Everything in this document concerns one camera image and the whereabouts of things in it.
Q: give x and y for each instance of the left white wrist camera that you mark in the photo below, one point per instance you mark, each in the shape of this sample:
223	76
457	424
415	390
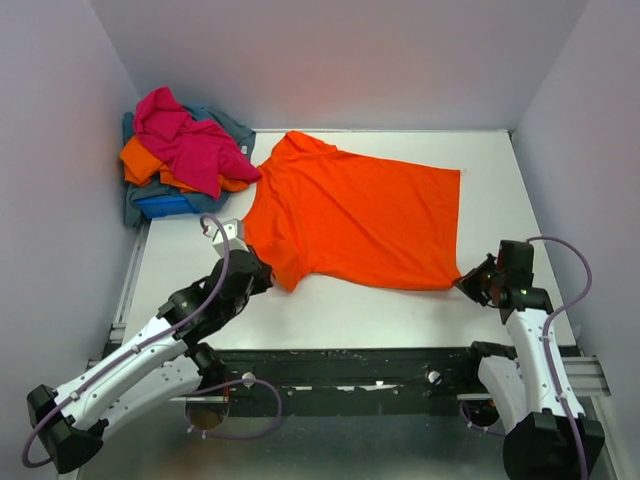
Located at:
229	237

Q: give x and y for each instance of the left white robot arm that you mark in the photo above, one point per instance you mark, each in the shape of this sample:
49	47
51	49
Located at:
167	356

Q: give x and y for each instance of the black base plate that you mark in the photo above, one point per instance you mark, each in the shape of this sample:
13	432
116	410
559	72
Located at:
345	382

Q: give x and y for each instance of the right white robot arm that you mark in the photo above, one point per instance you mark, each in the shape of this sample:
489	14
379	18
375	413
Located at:
547	434

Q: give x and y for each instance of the orange t shirt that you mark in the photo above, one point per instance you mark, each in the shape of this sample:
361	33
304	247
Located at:
142	162
370	221

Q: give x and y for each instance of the magenta t shirt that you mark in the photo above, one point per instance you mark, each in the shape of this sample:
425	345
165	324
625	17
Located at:
160	121

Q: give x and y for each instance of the grey blue t shirt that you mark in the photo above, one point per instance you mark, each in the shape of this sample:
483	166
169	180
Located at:
243	136

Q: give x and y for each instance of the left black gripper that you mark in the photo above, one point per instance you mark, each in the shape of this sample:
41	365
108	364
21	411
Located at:
264	275

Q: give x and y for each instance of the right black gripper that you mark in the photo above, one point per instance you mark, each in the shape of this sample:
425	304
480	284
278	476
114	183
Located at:
468	282

